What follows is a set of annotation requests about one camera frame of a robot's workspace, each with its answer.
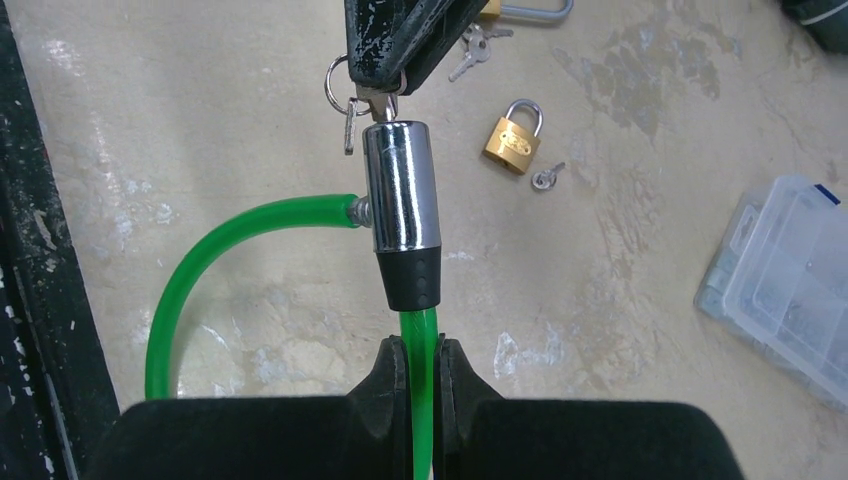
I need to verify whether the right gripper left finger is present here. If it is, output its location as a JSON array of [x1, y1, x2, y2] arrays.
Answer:
[[85, 336, 408, 479]]

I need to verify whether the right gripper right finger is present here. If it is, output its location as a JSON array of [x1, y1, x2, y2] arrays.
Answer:
[[433, 337, 743, 479]]

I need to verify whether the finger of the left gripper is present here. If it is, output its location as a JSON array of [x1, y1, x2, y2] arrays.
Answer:
[[344, 1, 438, 90], [396, 0, 487, 96]]

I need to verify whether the cable lock key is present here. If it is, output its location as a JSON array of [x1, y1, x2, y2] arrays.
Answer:
[[323, 54, 406, 156]]

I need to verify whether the small brass padlock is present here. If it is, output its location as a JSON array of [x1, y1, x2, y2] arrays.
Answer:
[[482, 99, 544, 176]]

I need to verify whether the green cable lock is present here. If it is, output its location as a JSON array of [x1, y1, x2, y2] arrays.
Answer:
[[144, 121, 442, 479]]

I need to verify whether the tiny silver padlock key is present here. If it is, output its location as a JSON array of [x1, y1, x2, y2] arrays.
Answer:
[[531, 162, 566, 192]]

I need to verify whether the large brass padlock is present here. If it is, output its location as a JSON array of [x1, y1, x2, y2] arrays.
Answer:
[[479, 0, 574, 24]]

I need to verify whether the clear plastic organizer box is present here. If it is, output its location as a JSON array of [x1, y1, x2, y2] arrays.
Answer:
[[694, 175, 847, 411]]

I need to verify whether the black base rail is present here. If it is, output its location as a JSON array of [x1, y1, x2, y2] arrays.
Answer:
[[1, 16, 119, 479]]

